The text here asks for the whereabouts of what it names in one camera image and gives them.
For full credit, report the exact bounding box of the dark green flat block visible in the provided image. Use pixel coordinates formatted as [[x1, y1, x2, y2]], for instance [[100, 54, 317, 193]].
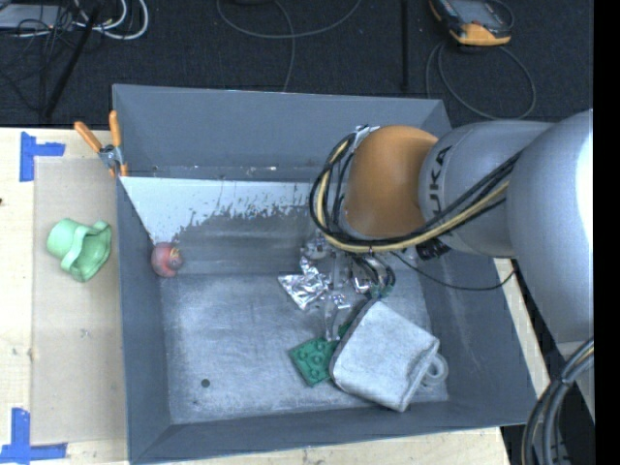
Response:
[[288, 322, 353, 388]]

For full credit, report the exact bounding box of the crumpled silver foil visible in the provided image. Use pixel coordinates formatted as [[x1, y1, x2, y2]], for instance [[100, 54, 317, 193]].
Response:
[[277, 253, 362, 312]]

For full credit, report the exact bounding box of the light green toy cup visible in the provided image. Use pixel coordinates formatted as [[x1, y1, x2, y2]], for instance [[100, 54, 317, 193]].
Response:
[[46, 217, 113, 283]]

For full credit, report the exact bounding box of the grey white folded cloth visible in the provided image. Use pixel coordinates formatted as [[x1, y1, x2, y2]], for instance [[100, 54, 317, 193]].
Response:
[[328, 299, 442, 414]]

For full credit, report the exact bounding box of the red toy apple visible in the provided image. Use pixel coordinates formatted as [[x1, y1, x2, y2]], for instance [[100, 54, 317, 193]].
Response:
[[150, 241, 185, 279]]

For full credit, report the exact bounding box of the brown cardboard board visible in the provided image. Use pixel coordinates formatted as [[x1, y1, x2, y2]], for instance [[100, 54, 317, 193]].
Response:
[[30, 155, 128, 448]]

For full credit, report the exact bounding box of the grey metal bin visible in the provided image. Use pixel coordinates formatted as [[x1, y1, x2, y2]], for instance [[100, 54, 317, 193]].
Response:
[[110, 83, 540, 465]]

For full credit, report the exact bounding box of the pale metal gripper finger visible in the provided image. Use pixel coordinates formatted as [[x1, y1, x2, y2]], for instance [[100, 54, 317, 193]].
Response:
[[323, 301, 342, 341]]

